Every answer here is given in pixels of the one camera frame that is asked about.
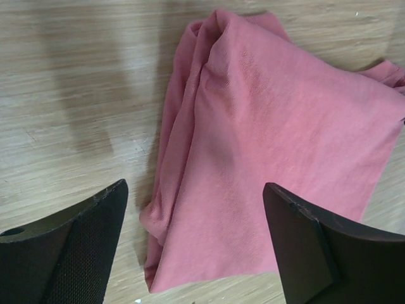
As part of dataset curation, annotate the pink t shirt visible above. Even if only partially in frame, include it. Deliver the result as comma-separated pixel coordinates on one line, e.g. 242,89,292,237
140,10,404,293

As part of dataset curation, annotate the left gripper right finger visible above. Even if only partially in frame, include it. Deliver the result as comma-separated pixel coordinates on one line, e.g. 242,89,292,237
263,183,404,303

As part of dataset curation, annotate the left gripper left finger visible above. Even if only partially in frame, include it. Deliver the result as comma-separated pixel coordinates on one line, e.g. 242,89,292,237
1,179,128,303

